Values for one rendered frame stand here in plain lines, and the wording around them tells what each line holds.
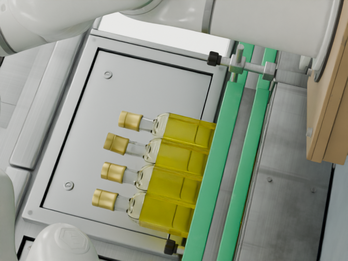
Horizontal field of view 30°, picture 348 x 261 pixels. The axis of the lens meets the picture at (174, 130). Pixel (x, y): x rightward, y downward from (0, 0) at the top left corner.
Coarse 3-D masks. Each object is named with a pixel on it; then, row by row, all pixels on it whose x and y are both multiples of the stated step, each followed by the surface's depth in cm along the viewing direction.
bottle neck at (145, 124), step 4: (144, 120) 130; (148, 120) 130; (152, 120) 130; (140, 124) 130; (144, 124) 130; (148, 124) 130; (140, 128) 130; (144, 128) 130; (148, 128) 130; (148, 132) 131
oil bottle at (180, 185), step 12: (144, 168) 124; (156, 168) 124; (168, 168) 124; (144, 180) 123; (156, 180) 123; (168, 180) 123; (180, 180) 123; (192, 180) 123; (156, 192) 122; (168, 192) 122; (180, 192) 122; (192, 192) 122
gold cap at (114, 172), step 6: (108, 162) 126; (102, 168) 125; (108, 168) 125; (114, 168) 125; (120, 168) 125; (102, 174) 125; (108, 174) 125; (114, 174) 125; (120, 174) 124; (114, 180) 125; (120, 180) 125
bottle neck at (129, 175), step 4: (128, 168) 126; (124, 172) 125; (128, 172) 125; (132, 172) 125; (136, 172) 125; (124, 176) 125; (128, 176) 125; (132, 176) 125; (124, 180) 125; (128, 180) 125; (132, 180) 125; (132, 184) 126
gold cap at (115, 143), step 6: (108, 138) 127; (114, 138) 127; (120, 138) 127; (126, 138) 128; (108, 144) 127; (114, 144) 127; (120, 144) 127; (126, 144) 127; (114, 150) 127; (120, 150) 127
